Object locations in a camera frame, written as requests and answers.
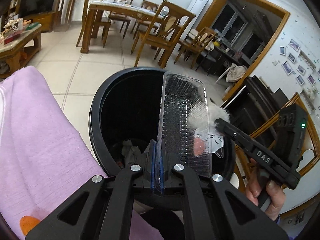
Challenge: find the white fluffy tissue ball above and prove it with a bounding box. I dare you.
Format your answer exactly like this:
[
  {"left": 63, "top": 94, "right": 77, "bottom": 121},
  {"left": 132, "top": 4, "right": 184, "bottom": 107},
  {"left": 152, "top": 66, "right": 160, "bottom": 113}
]
[{"left": 187, "top": 102, "right": 230, "bottom": 129}]

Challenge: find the clear plastic tray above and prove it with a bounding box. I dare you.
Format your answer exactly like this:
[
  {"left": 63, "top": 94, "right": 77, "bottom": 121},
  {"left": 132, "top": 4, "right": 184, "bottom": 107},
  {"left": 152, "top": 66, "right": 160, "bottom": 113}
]
[{"left": 154, "top": 71, "right": 213, "bottom": 178}]

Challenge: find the black trash bin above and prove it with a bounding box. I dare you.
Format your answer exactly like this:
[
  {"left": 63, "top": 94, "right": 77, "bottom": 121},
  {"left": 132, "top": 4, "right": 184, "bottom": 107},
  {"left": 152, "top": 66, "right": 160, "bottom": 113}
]
[{"left": 89, "top": 67, "right": 235, "bottom": 207}]

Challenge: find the purple tablecloth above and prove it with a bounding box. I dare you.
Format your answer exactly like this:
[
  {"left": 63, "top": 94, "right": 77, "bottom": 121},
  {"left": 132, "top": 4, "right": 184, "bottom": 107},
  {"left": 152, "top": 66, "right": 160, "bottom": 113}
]
[{"left": 0, "top": 65, "right": 164, "bottom": 240}]

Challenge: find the wooden dining chair near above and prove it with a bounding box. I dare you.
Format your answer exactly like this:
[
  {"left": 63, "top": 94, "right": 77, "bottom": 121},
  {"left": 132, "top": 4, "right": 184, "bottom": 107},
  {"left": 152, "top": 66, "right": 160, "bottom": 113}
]
[{"left": 131, "top": 0, "right": 196, "bottom": 69}]

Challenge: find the wooden coffee table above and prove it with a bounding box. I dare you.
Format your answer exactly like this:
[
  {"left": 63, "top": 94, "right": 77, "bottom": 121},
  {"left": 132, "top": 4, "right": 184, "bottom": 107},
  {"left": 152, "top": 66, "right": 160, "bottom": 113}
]
[{"left": 1, "top": 24, "right": 42, "bottom": 79}]

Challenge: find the wooden dining table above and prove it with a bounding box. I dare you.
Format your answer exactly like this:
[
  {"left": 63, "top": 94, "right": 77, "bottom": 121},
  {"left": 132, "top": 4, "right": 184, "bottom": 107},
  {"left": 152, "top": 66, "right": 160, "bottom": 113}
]
[{"left": 79, "top": 1, "right": 156, "bottom": 54}]

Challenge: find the tall wooden plant stand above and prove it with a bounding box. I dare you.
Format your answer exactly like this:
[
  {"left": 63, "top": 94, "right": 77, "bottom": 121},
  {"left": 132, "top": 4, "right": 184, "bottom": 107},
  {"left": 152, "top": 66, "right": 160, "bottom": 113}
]
[{"left": 53, "top": 0, "right": 75, "bottom": 32}]

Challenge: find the black television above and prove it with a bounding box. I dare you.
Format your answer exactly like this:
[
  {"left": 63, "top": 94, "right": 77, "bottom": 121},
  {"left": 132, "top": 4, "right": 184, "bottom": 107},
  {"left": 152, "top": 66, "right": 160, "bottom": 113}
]
[{"left": 18, "top": 0, "right": 54, "bottom": 18}]

